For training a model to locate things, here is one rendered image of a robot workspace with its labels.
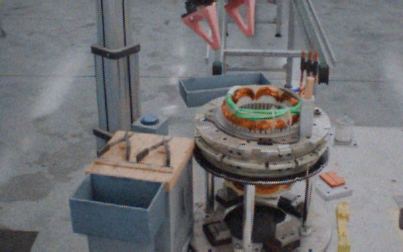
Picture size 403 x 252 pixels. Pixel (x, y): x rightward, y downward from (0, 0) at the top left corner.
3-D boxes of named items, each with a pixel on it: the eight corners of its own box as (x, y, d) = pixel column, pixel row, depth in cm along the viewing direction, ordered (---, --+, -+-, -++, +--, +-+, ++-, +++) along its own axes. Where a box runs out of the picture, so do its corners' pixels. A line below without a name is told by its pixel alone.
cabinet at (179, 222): (173, 287, 139) (170, 191, 127) (98, 274, 143) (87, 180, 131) (194, 238, 156) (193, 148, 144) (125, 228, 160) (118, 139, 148)
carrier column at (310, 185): (311, 231, 154) (318, 160, 145) (301, 231, 154) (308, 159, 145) (311, 226, 156) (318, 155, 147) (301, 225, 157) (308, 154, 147)
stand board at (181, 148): (170, 192, 127) (170, 182, 126) (85, 180, 131) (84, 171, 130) (194, 147, 144) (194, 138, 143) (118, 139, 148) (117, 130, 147)
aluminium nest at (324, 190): (352, 194, 173) (353, 187, 172) (325, 201, 170) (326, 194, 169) (329, 175, 183) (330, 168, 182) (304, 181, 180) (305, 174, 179)
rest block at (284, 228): (269, 238, 148) (271, 221, 146) (287, 231, 151) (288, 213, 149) (281, 247, 145) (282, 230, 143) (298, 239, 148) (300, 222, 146)
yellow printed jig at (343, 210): (352, 256, 148) (353, 245, 146) (337, 255, 148) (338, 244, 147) (348, 207, 167) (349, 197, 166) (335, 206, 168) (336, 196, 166)
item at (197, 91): (257, 155, 194) (261, 71, 182) (269, 172, 185) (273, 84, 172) (180, 165, 189) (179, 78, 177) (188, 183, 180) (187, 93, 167)
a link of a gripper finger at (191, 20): (248, 36, 108) (228, -13, 107) (223, 47, 103) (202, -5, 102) (221, 47, 113) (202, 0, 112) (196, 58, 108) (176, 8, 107)
